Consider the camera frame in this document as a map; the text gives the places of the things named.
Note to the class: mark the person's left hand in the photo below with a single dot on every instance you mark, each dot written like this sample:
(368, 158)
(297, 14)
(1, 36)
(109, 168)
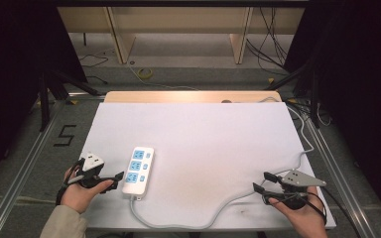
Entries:
(79, 195)

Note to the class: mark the wooden table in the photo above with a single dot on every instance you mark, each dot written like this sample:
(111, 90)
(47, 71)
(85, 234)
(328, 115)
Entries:
(185, 96)

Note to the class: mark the black curtain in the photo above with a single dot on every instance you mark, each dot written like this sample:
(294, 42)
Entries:
(13, 66)
(360, 82)

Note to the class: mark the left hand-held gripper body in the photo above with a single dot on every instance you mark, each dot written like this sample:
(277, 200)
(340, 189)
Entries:
(92, 162)

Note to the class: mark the person's right hand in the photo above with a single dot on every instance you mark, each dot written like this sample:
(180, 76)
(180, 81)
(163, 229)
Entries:
(306, 218)

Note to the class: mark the yellow tape roll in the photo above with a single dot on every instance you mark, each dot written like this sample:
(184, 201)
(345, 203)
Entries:
(144, 73)

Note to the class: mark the white table cover sheet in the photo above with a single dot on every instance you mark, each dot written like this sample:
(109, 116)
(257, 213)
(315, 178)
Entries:
(205, 148)

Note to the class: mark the white power strip blue sockets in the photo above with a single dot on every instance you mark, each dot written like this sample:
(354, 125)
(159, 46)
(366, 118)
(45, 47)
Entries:
(138, 172)

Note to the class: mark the black metal stand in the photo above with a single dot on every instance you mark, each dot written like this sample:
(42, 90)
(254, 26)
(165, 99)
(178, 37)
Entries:
(51, 95)
(306, 86)

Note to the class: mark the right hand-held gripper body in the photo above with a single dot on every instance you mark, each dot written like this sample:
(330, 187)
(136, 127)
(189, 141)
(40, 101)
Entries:
(299, 180)

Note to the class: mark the light wooden desk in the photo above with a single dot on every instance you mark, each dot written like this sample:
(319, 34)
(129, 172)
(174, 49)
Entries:
(178, 20)

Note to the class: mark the aluminium floor rail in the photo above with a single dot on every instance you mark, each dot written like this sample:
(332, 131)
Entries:
(337, 172)
(23, 165)

